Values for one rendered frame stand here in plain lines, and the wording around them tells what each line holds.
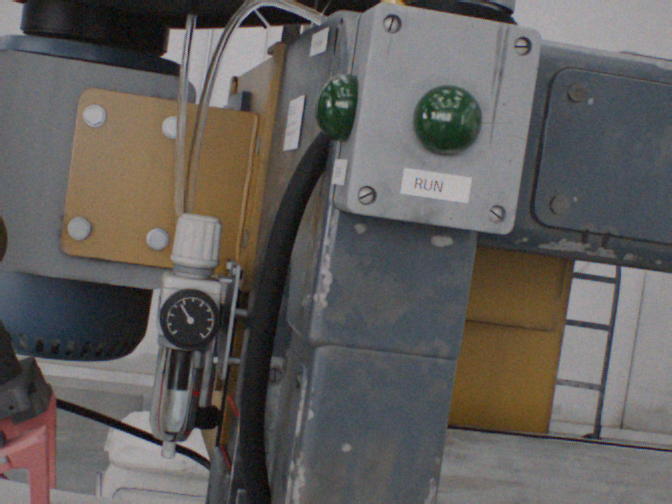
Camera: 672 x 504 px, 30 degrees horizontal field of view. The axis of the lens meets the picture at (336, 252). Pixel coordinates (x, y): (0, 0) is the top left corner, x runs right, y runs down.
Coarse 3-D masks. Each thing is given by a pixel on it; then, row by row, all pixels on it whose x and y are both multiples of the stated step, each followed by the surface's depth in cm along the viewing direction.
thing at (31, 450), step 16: (0, 432) 67; (32, 432) 68; (48, 432) 68; (0, 448) 66; (16, 448) 66; (32, 448) 66; (48, 448) 68; (0, 464) 67; (16, 464) 66; (32, 464) 67; (48, 464) 68; (32, 480) 67; (48, 480) 68; (32, 496) 68; (48, 496) 68
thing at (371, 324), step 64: (320, 64) 65; (576, 64) 60; (640, 64) 61; (576, 128) 60; (640, 128) 60; (320, 192) 60; (576, 192) 60; (640, 192) 61; (256, 256) 80; (320, 256) 58; (384, 256) 58; (448, 256) 59; (576, 256) 61; (640, 256) 61; (320, 320) 58; (384, 320) 58; (448, 320) 59; (320, 384) 58; (384, 384) 59; (448, 384) 59; (320, 448) 58; (384, 448) 59
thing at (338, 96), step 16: (336, 80) 54; (352, 80) 54; (320, 96) 54; (336, 96) 54; (352, 96) 54; (320, 112) 54; (336, 112) 54; (352, 112) 54; (320, 128) 55; (336, 128) 54
